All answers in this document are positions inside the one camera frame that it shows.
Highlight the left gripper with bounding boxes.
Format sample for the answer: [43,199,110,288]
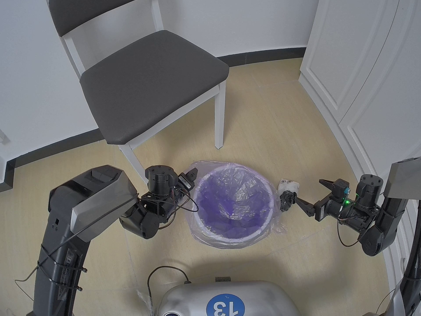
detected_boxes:
[171,167,199,199]

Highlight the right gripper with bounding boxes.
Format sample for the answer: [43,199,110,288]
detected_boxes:
[294,178,343,223]

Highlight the black plastic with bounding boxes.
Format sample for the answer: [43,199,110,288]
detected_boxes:
[280,190,298,212]

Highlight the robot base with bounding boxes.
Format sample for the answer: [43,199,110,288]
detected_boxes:
[158,276,300,316]

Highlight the purple plastic bag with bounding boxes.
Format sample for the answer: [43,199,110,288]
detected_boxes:
[182,160,287,250]

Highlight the white trash bin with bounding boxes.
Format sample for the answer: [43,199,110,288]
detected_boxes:
[192,167,276,250]

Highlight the crumpled white paper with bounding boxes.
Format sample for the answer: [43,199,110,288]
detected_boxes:
[278,178,301,194]

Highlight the white chair with grey seat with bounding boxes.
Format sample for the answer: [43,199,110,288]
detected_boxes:
[41,0,230,181]

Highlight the white wardrobe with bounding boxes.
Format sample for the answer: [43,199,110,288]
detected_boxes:
[298,0,421,277]

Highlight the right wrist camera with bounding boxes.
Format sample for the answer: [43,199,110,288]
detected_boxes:
[330,178,351,204]

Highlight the black cable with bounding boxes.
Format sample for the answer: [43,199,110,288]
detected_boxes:
[147,266,193,310]

